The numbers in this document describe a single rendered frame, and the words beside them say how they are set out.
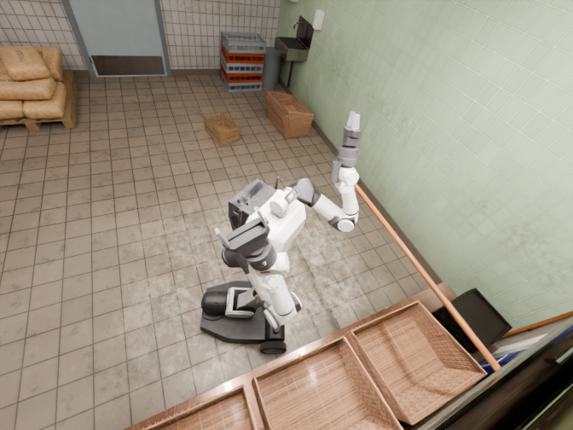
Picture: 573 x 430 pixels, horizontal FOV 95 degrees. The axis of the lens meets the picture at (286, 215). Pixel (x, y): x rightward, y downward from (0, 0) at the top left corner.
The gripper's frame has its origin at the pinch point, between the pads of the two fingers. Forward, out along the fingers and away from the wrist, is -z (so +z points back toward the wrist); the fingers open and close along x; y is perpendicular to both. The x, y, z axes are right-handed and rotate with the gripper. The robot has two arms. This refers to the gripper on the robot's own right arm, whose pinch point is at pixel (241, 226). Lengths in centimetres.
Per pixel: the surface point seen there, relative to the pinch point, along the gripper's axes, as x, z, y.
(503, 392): 45, 61, 59
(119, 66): -71, 76, -461
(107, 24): -51, 27, -455
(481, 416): 33, 56, 60
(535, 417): 45, 55, 66
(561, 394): 57, 60, 66
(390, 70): 190, 100, -169
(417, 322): 62, 151, 22
